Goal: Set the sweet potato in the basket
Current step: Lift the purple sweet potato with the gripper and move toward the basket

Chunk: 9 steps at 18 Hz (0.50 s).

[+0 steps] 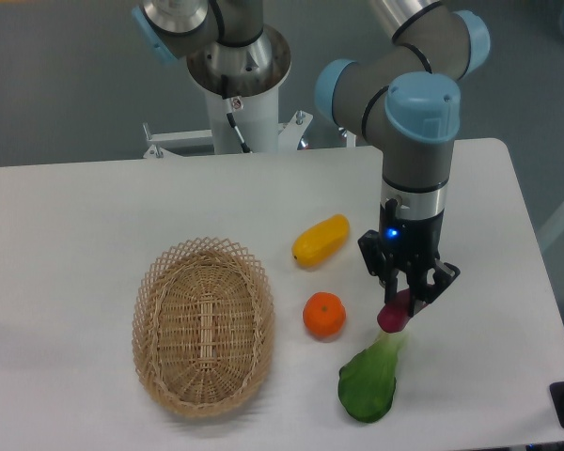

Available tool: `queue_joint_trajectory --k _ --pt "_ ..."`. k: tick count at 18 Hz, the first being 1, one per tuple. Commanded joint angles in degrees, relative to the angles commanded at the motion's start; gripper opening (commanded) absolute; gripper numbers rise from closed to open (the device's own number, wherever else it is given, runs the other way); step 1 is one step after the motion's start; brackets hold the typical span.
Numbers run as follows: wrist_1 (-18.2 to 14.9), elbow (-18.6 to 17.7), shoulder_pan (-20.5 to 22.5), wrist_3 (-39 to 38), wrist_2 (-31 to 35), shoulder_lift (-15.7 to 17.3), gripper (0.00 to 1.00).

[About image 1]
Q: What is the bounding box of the orange tangerine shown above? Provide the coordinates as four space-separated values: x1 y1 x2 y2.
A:
303 291 346 338

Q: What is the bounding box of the purple sweet potato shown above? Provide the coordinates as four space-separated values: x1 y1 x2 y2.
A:
377 288 415 334

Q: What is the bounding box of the woven wicker basket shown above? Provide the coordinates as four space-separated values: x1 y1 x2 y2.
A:
132 238 274 418

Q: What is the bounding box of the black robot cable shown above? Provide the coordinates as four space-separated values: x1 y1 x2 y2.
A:
221 74 255 155

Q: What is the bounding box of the green bok choy leaf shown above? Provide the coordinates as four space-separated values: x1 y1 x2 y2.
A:
337 331 407 424

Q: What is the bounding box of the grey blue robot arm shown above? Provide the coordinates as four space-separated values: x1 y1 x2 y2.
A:
133 1 491 332

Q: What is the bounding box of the yellow mango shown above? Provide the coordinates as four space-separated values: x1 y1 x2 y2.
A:
291 214 350 268

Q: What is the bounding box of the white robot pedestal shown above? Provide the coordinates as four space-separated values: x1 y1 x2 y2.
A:
143 86 314 159

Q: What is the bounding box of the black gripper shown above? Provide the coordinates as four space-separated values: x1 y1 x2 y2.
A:
358 199 460 317

